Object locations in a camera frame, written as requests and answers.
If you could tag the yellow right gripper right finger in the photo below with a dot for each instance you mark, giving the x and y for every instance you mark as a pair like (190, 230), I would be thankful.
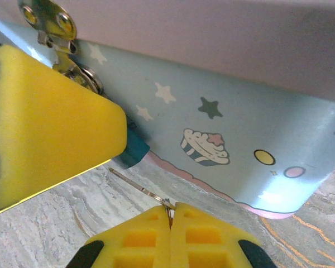
(206, 243)

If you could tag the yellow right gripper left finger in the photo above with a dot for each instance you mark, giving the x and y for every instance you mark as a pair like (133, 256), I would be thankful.
(139, 245)

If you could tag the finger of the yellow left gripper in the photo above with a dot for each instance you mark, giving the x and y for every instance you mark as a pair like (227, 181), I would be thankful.
(53, 125)

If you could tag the silver metal hasp latch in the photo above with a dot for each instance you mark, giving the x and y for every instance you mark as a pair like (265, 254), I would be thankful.
(62, 62)

